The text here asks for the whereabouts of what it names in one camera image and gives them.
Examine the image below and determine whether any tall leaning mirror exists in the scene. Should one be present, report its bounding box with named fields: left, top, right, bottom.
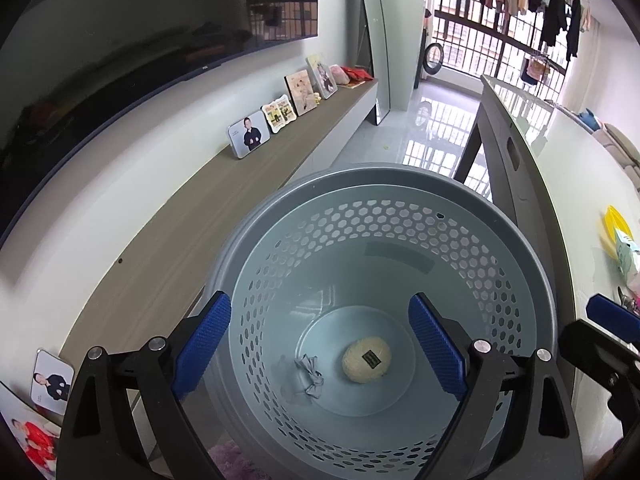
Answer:
left=354, top=0, right=394, bottom=126

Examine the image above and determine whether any grey perforated plastic basket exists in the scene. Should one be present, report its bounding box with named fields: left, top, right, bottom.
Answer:
left=202, top=162, right=561, bottom=480

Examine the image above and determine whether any cartoon print photo frame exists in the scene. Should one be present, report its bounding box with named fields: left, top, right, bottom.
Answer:
left=261, top=96, right=297, bottom=134

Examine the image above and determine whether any beige photo frame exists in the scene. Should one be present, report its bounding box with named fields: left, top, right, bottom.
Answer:
left=284, top=70, right=317, bottom=117

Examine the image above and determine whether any pink fluffy rug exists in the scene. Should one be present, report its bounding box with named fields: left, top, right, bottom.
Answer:
left=207, top=440, right=261, bottom=480

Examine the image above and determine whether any crumpled grey paper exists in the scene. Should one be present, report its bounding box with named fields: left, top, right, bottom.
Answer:
left=280, top=354, right=326, bottom=403

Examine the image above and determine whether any black floor stand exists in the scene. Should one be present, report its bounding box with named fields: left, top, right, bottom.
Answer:
left=414, top=7, right=432, bottom=90

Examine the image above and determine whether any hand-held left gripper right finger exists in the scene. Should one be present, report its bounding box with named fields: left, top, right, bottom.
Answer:
left=407, top=292, right=586, bottom=480

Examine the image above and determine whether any row of hanging clothes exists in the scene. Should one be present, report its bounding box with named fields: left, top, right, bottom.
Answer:
left=475, top=0, right=593, bottom=61

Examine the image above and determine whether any black window grille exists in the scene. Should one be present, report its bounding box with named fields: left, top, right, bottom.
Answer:
left=427, top=0, right=596, bottom=96

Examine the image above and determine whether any large black television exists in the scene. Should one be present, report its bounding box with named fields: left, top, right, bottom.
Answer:
left=0, top=0, right=321, bottom=251

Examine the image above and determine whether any tall family photo frame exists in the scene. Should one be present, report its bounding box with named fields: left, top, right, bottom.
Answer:
left=306, top=54, right=338, bottom=100

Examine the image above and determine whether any black round ring lamp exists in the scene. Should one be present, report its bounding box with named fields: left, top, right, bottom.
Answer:
left=422, top=42, right=445, bottom=77

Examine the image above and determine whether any white and teal snack packet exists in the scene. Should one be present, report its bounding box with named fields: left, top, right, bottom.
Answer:
left=614, top=227, right=640, bottom=281

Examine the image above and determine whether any beige sofa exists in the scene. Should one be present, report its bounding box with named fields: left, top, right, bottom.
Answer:
left=592, top=122, right=640, bottom=186

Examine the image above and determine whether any red folded cloth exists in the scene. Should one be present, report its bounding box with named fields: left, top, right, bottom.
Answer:
left=340, top=66, right=376, bottom=90

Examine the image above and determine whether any cream folded cloth item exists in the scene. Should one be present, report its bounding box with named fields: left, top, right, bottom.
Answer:
left=341, top=336, right=392, bottom=385

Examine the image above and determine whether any yellow plate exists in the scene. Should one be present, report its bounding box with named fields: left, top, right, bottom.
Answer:
left=602, top=205, right=632, bottom=261

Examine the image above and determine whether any small clothes drying rack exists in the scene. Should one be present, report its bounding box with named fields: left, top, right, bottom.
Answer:
left=520, top=52, right=551, bottom=86

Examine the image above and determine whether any red clothing photo print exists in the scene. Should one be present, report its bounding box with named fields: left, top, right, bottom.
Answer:
left=0, top=385, right=62, bottom=480

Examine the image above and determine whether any portrait photo frame dark suit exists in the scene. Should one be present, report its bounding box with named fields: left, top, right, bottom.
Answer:
left=228, top=110, right=271, bottom=160
left=31, top=349, right=75, bottom=416

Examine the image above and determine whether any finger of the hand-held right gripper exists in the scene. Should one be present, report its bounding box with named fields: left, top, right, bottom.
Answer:
left=557, top=319, right=640, bottom=386
left=586, top=294, right=640, bottom=347

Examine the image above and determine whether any long wooden console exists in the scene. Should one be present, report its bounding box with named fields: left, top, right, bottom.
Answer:
left=60, top=79, right=379, bottom=411

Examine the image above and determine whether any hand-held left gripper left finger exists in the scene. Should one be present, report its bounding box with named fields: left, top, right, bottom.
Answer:
left=55, top=291, right=232, bottom=480

